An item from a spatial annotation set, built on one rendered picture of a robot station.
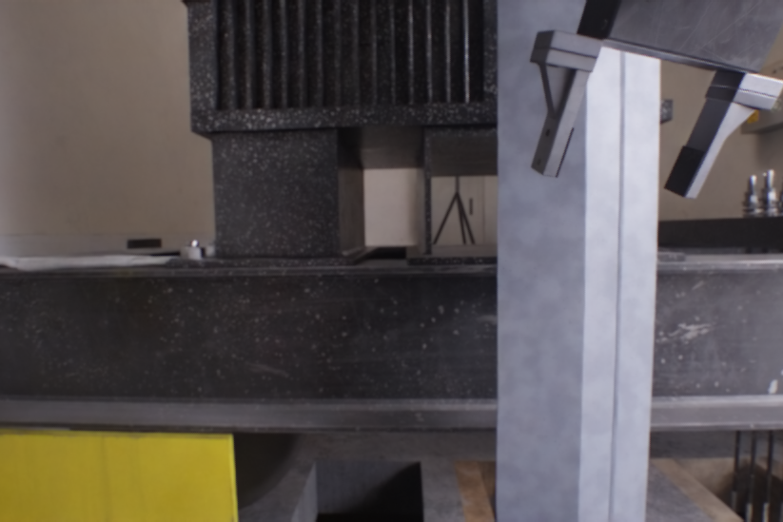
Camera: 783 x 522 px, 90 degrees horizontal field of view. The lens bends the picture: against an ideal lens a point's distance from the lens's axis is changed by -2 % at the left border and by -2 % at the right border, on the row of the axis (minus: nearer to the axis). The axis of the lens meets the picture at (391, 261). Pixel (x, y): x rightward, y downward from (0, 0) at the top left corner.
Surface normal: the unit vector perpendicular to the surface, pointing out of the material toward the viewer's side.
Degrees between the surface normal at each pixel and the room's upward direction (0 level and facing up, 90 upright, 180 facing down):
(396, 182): 90
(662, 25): 113
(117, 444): 90
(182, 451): 90
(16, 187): 90
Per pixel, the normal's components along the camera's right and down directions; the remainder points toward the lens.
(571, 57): 0.08, 0.46
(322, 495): -0.04, 0.07
